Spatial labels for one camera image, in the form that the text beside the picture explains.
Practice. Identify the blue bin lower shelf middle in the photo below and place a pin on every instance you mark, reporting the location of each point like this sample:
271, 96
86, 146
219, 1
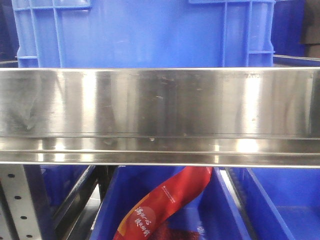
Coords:
211, 216

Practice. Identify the blue bin shelf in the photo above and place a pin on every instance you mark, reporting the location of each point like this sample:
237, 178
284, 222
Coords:
281, 203
211, 216

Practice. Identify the large blue plastic bin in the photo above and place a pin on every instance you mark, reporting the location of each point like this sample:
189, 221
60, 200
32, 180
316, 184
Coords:
144, 33

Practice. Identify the blue bin lower shelf right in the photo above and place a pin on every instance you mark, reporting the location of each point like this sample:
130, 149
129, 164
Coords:
281, 203

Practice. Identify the red snack bag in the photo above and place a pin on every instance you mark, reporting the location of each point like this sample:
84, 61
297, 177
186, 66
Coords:
149, 213

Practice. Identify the perforated steel shelf upright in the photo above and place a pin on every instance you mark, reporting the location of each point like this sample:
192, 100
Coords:
18, 196

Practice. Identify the stainless steel shelf rail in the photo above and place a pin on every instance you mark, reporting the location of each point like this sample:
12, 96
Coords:
224, 117

